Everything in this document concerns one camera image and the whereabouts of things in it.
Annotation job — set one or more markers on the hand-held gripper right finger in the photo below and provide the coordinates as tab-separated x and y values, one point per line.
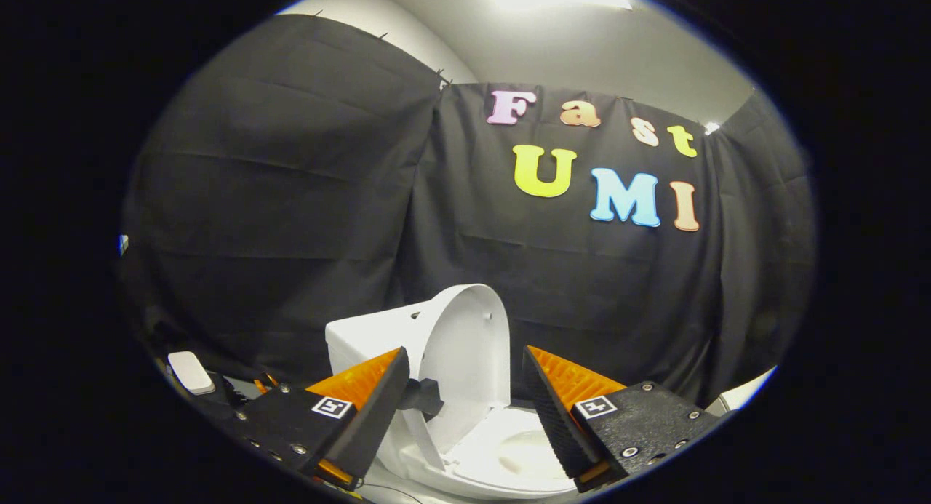
556	417

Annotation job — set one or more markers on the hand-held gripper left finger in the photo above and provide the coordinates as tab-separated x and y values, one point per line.
374	417

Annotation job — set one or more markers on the white toilet lid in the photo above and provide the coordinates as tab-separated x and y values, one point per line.
465	358

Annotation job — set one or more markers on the white toilet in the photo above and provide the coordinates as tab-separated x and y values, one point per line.
364	337

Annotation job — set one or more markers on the dark object with orange part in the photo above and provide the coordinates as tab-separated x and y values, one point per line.
244	391

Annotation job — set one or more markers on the small white rounded device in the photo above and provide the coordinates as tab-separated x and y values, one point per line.
190	372

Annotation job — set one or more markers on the white panel with slots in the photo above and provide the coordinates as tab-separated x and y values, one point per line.
745	393

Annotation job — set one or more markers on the black backdrop cloth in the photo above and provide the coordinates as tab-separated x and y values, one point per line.
305	220

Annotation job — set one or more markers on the small ceiling spotlight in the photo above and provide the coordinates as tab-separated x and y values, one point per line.
711	128

